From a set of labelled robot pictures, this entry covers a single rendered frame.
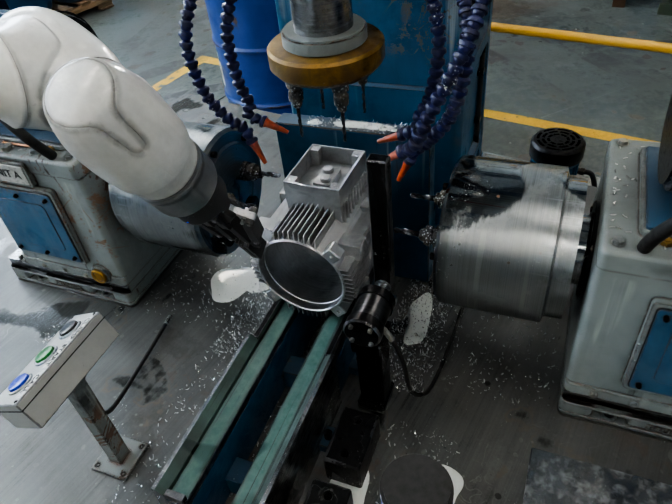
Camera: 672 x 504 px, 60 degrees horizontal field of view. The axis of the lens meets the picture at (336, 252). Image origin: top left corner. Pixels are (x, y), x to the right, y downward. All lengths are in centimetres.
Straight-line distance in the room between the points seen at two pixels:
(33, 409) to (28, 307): 60
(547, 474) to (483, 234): 34
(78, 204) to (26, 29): 53
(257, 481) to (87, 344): 31
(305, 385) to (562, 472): 39
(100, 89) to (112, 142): 5
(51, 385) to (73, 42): 45
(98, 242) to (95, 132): 68
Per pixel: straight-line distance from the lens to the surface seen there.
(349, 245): 93
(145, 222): 113
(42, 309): 144
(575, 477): 89
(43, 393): 89
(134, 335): 128
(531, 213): 88
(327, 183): 98
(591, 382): 101
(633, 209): 90
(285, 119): 114
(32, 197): 126
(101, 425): 102
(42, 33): 73
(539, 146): 184
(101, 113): 58
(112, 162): 61
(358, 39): 90
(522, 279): 89
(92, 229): 123
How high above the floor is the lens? 168
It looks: 41 degrees down
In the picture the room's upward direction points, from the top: 7 degrees counter-clockwise
